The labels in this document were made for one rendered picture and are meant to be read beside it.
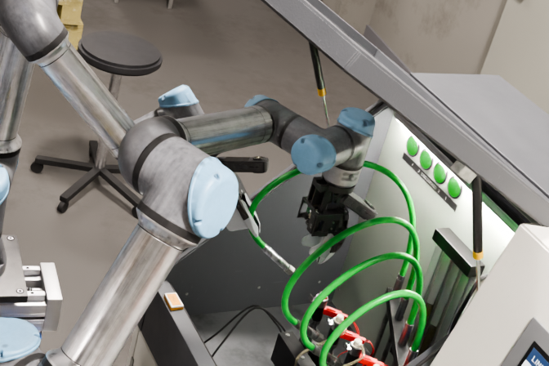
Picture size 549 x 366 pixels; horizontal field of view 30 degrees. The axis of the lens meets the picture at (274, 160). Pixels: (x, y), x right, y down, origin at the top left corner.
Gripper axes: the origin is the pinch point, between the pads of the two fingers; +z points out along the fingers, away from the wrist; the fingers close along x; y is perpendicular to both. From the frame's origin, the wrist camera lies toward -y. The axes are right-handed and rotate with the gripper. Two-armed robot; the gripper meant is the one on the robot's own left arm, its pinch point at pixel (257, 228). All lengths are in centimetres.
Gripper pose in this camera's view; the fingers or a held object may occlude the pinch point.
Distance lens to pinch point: 225.2
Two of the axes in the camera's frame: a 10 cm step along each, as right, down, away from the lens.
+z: 4.7, 8.7, 1.5
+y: -8.8, 4.3, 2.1
